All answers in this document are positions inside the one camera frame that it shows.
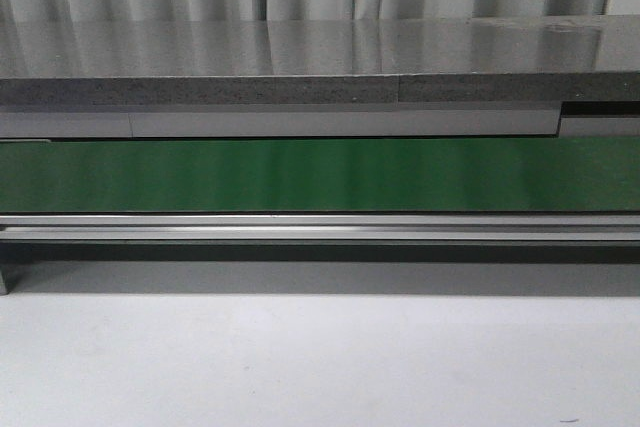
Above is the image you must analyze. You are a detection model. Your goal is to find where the aluminium conveyor frame rail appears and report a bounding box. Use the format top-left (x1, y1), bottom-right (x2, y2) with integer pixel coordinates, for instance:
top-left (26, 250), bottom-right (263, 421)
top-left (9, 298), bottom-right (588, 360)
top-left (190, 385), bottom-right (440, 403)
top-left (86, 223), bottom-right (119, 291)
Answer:
top-left (1, 214), bottom-right (639, 297)

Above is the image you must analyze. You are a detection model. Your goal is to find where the green conveyor belt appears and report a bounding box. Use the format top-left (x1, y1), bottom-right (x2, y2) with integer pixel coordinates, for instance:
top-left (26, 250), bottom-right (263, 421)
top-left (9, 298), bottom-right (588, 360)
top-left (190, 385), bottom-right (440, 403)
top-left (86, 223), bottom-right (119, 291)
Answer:
top-left (1, 137), bottom-right (639, 213)

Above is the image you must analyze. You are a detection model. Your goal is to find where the grey stone counter slab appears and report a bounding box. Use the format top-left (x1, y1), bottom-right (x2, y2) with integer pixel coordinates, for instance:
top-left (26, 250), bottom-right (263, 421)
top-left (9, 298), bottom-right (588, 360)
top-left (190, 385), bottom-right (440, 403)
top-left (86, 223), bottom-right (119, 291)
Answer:
top-left (1, 16), bottom-right (639, 140)

